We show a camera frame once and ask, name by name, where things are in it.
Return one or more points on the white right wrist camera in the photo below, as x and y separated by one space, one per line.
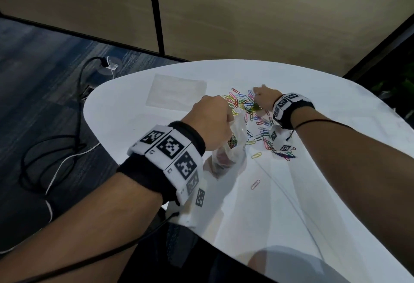
279 140

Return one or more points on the left marker wristband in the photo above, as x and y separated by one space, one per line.
168 163

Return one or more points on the clear plastic bag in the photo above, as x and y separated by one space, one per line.
176 91
229 150

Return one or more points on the metal floor outlet box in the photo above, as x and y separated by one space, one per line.
85 93

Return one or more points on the right marker wristband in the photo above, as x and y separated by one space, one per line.
291 108

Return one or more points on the person's left hand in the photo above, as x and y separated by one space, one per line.
212 121

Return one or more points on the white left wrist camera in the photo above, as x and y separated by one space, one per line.
191 208

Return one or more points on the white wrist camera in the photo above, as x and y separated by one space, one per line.
279 140
191 208

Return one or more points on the pile of coloured paper clips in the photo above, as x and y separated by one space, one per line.
252 114

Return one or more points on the person's right forearm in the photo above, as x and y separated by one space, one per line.
362 179

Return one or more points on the green leafy plant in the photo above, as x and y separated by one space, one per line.
398 91

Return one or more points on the floor power socket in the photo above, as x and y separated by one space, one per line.
110 65

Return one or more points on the marker wristband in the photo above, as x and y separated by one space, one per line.
168 163
291 108

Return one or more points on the person's right hand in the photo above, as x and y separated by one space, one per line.
266 98

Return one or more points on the person's left forearm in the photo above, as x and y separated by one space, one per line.
81 234

